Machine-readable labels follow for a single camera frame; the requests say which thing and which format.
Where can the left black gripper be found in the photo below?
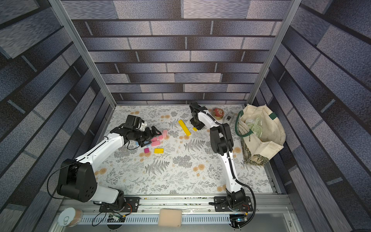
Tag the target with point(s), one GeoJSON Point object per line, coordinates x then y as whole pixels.
{"type": "Point", "coordinates": [150, 135]}

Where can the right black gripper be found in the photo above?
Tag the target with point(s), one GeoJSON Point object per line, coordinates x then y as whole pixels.
{"type": "Point", "coordinates": [195, 114]}

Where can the yellow block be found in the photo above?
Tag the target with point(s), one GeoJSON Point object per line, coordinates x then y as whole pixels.
{"type": "Point", "coordinates": [182, 124]}
{"type": "Point", "coordinates": [159, 151]}
{"type": "Point", "coordinates": [186, 131]}

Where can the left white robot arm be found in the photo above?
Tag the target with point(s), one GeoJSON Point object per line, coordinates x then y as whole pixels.
{"type": "Point", "coordinates": [77, 176]}

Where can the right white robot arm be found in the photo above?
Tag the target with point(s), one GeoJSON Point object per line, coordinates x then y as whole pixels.
{"type": "Point", "coordinates": [221, 141]}

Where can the pink block five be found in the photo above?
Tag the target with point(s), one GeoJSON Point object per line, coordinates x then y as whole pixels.
{"type": "Point", "coordinates": [155, 143]}

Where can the round red lid tin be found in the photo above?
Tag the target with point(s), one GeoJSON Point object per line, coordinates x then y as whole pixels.
{"type": "Point", "coordinates": [218, 113]}

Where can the small white box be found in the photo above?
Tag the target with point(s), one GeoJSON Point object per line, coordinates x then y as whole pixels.
{"type": "Point", "coordinates": [229, 117]}

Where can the floral table mat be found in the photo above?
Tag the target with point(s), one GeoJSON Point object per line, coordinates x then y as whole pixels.
{"type": "Point", "coordinates": [187, 166]}

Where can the cream tote bag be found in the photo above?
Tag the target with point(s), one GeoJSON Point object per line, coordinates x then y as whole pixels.
{"type": "Point", "coordinates": [261, 132]}

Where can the beige sponge pad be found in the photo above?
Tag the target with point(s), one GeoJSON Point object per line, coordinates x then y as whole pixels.
{"type": "Point", "coordinates": [170, 218]}

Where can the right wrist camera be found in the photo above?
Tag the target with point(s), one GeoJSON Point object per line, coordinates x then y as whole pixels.
{"type": "Point", "coordinates": [194, 107]}

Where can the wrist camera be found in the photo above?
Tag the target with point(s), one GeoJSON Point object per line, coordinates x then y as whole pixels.
{"type": "Point", "coordinates": [135, 123]}
{"type": "Point", "coordinates": [194, 107]}

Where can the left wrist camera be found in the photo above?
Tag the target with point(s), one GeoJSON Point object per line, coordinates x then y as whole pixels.
{"type": "Point", "coordinates": [135, 123]}

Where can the aluminium rail base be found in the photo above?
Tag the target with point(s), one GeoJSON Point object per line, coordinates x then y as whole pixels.
{"type": "Point", "coordinates": [196, 209]}

